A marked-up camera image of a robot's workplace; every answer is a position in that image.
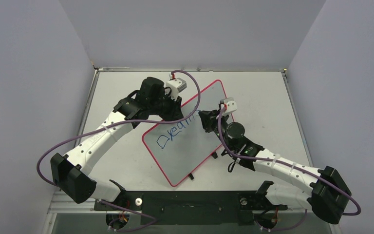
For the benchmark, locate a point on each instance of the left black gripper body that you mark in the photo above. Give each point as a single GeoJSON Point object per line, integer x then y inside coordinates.
{"type": "Point", "coordinates": [165, 107]}

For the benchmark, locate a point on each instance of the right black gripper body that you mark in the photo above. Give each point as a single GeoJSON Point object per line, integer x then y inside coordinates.
{"type": "Point", "coordinates": [211, 120]}

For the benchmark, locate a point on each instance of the pink-framed whiteboard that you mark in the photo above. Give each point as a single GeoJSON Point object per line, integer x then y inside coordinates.
{"type": "Point", "coordinates": [179, 149]}

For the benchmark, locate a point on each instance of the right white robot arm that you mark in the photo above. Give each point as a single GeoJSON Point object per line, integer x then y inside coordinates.
{"type": "Point", "coordinates": [323, 191]}

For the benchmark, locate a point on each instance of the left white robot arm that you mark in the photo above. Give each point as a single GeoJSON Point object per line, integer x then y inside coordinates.
{"type": "Point", "coordinates": [71, 170]}

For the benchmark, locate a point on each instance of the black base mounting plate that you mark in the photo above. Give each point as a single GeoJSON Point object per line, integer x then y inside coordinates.
{"type": "Point", "coordinates": [194, 207]}

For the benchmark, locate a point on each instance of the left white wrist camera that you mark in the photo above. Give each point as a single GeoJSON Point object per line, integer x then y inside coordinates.
{"type": "Point", "coordinates": [174, 86]}

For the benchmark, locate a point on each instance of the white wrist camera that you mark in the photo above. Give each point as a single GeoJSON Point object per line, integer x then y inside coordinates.
{"type": "Point", "coordinates": [229, 105]}
{"type": "Point", "coordinates": [174, 86]}

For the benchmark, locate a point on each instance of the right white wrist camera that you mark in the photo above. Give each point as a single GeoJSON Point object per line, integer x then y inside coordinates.
{"type": "Point", "coordinates": [229, 105]}

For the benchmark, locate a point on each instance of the aluminium front rail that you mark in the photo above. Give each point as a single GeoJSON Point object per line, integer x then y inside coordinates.
{"type": "Point", "coordinates": [61, 203]}

